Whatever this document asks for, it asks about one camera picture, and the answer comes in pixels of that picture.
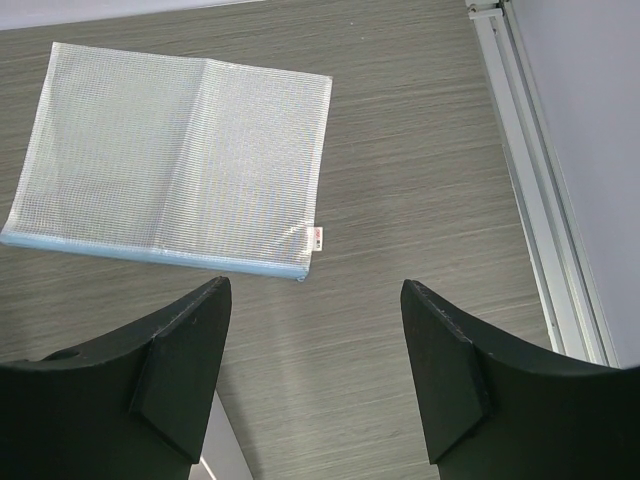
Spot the white utensil container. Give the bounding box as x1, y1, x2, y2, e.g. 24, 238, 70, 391
199, 457, 217, 480

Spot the grey cloth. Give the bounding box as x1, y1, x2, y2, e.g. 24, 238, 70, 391
1, 42, 332, 280

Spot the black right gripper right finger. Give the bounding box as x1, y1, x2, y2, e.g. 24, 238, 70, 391
401, 280, 639, 479

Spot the aluminium frame rail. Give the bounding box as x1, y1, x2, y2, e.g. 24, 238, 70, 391
466, 1, 620, 367

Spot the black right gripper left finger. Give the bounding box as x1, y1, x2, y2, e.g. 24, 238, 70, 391
1, 277, 232, 479

